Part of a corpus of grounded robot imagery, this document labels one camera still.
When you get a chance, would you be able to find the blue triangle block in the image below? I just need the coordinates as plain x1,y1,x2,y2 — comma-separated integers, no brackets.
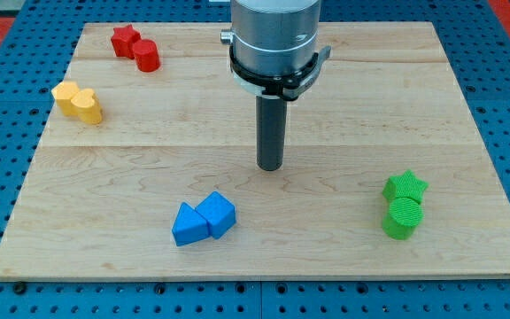
172,203,210,246

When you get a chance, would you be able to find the black mounting clamp ring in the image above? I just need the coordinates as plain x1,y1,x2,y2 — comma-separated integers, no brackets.
228,45,332,102

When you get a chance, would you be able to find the green cylinder block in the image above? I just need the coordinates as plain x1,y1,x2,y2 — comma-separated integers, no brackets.
382,198,424,240

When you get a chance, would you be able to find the wooden board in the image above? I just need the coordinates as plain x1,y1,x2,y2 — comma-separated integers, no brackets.
0,22,510,282

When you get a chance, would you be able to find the red star block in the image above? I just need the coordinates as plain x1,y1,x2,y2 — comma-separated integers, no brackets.
111,24,141,59

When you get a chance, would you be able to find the yellow heart block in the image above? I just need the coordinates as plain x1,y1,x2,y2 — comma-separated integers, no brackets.
71,89,103,124

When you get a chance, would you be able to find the blue cube block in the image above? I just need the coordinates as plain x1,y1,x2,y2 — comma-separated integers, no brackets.
196,191,236,239

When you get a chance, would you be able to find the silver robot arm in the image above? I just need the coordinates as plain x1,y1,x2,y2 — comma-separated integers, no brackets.
230,0,321,76

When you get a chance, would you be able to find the green star block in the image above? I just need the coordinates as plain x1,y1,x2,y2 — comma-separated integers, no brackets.
382,170,429,204

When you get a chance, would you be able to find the yellow hexagon block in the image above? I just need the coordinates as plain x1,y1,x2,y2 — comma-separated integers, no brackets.
51,81,80,116

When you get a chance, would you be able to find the red cylinder block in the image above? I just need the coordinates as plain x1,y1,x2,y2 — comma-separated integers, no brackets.
132,39,161,73

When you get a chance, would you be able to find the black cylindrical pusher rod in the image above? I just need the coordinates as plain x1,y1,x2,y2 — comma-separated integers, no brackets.
256,97,287,171

